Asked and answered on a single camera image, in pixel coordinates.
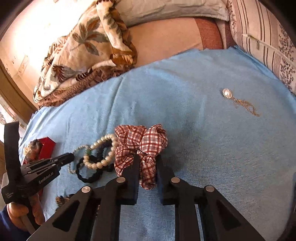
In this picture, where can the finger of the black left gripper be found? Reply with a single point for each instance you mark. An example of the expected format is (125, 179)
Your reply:
(59, 161)

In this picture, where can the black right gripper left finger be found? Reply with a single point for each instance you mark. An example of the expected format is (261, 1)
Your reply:
(93, 214)

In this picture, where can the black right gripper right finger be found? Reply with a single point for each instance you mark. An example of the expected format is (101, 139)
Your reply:
(201, 213)

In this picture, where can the red white plaid scrunchie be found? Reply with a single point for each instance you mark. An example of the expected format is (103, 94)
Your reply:
(147, 143)

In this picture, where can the black beaded hair clip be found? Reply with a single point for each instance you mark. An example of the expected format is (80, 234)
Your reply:
(61, 200)

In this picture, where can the person's left hand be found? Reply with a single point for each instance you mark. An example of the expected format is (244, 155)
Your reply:
(17, 211)

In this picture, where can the red tray box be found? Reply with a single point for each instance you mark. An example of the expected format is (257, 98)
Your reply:
(47, 149)

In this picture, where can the floral leaf quilt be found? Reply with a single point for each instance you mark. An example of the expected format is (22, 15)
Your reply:
(98, 48)

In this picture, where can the pink bed sheet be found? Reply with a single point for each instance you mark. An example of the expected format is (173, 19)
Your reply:
(162, 39)

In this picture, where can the grey pillow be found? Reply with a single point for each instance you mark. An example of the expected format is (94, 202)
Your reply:
(138, 12)

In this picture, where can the striped floral pillow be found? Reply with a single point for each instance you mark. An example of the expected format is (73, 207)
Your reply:
(258, 32)

